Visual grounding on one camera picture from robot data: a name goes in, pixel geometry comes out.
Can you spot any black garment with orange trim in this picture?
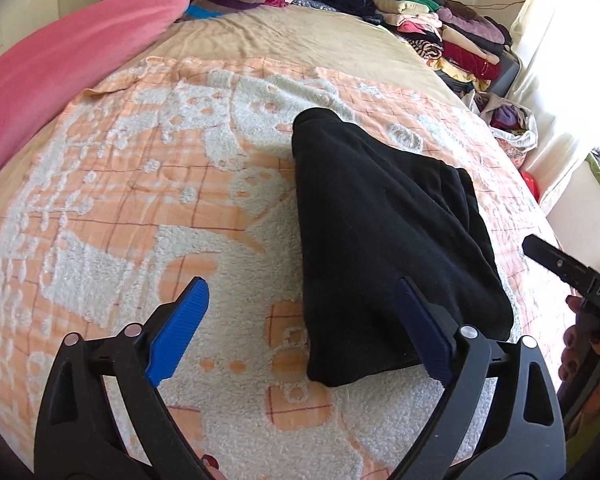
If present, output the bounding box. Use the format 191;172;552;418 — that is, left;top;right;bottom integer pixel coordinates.
291;107;514;389

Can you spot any orange white printed towel blanket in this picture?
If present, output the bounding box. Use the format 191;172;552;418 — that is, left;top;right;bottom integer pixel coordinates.
0;55;581;480

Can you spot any white curtain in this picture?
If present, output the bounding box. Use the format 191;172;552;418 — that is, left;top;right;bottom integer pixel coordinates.
509;0;600;211

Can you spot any dark grey box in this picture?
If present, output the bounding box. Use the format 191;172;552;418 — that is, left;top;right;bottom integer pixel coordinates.
489;55;524;102

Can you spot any beige bed sheet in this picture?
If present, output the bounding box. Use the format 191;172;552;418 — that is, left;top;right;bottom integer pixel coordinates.
87;4;468;111

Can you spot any white wardrobe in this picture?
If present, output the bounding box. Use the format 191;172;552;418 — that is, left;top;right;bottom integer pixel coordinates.
0;0;108;68

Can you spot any red plastic object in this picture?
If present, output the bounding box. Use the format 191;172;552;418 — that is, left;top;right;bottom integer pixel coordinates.
521;170;544;202

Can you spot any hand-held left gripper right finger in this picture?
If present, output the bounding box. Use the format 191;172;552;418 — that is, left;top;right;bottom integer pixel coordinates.
387;276;567;480

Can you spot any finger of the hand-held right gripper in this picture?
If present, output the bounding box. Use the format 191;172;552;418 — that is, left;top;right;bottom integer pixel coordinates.
522;233;589;292

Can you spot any white bag of clothes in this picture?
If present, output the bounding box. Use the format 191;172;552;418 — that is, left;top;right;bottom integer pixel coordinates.
466;89;539;155

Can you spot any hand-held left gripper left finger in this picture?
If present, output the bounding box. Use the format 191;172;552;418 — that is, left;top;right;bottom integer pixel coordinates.
34;276;216;480

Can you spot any pile of folded clothes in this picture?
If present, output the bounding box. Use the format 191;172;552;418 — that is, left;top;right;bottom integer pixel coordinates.
266;0;514;97

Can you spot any pink blanket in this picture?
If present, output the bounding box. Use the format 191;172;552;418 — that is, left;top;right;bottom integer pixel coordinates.
0;0;227;193

